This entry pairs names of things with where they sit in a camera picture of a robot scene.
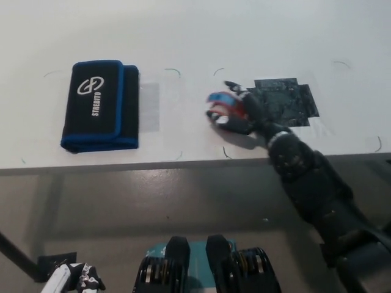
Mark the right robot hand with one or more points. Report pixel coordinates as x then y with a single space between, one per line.
253 116

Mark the black floor tape patch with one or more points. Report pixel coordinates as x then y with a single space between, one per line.
55 259

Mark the clear tape patch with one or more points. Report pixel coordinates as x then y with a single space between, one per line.
150 107

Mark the red tape dispenser blue label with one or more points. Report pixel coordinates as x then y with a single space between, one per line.
227 99

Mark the black table leg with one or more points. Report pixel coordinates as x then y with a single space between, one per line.
18 256

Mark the black blue Strebito notebook pouch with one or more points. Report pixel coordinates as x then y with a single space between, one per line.
94 122

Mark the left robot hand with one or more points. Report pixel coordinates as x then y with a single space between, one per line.
79 277

